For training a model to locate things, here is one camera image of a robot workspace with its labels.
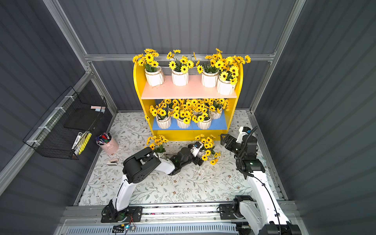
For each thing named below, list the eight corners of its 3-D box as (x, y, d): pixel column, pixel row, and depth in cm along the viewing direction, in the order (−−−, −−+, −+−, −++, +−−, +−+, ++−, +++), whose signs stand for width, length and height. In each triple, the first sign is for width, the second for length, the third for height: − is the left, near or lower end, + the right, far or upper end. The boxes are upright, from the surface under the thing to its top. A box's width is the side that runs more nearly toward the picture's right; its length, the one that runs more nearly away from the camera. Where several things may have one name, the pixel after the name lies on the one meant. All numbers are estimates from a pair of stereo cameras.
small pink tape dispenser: (108, 165, 93) (106, 164, 91) (110, 159, 95) (109, 158, 94) (117, 165, 93) (115, 164, 91) (119, 159, 95) (118, 158, 93)
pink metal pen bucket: (103, 154, 98) (92, 143, 87) (108, 144, 103) (98, 132, 92) (116, 154, 98) (107, 143, 87) (120, 144, 103) (112, 132, 92)
